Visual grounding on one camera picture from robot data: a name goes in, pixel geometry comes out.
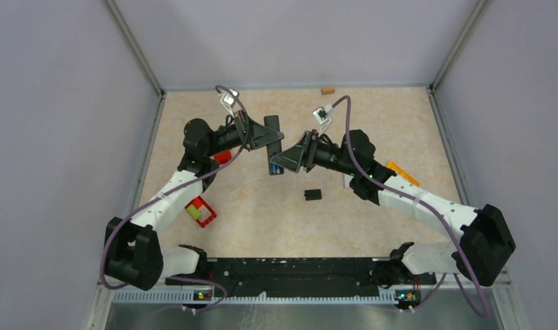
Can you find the yellow triangle frame toy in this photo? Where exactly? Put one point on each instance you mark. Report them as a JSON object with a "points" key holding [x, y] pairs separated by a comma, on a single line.
{"points": [[396, 168]]}

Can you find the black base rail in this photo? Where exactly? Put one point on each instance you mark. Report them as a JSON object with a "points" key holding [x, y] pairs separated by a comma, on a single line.
{"points": [[307, 277]]}

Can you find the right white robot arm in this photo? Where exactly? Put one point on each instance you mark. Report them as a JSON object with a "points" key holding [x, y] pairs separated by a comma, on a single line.
{"points": [[480, 242]]}

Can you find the small wooden block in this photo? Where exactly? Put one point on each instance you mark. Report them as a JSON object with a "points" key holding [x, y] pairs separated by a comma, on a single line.
{"points": [[327, 90]]}

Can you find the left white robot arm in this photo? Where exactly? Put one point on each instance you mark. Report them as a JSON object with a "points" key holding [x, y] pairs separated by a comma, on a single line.
{"points": [[132, 251]]}

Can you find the red yellow toy block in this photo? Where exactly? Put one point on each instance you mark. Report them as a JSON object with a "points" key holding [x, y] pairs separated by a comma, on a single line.
{"points": [[223, 157]]}

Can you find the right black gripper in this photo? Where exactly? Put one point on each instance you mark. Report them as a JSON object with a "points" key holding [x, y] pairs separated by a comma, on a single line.
{"points": [[292, 159]]}

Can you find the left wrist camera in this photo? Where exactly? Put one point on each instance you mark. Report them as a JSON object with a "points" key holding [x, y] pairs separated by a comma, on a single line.
{"points": [[228, 99]]}

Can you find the black battery cover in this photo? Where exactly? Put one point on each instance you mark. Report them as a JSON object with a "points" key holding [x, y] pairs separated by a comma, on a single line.
{"points": [[313, 194]]}

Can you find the green block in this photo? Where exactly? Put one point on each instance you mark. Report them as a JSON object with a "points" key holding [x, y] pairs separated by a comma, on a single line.
{"points": [[194, 212]]}

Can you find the red toy basket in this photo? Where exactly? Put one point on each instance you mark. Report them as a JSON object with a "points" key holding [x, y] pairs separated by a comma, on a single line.
{"points": [[208, 215]]}

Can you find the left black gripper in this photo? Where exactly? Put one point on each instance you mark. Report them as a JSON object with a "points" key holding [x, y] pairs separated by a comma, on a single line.
{"points": [[242, 123]]}

